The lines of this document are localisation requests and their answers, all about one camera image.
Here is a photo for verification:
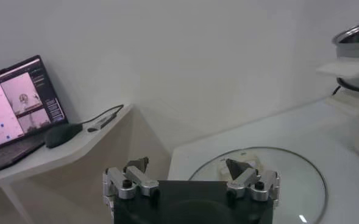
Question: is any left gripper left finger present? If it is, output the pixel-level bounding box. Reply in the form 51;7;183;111
102;156;160;200

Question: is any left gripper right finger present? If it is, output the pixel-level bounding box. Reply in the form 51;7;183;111
226;158;281;202

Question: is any stainless steel steamer basket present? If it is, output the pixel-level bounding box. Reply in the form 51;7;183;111
316;18;359;94

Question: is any round glass pot lid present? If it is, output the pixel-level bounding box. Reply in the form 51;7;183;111
188;147;328;224

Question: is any white side table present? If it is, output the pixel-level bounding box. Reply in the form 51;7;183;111
0;103;171;224

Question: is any silver USB hub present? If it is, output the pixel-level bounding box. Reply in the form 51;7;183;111
87;114;118;132

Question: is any black computer mouse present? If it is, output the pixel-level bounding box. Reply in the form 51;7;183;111
44;123;84;149

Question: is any black open laptop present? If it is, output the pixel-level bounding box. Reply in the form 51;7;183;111
0;54;69;177

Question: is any black USB hub cable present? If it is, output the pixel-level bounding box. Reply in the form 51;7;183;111
75;104;124;127

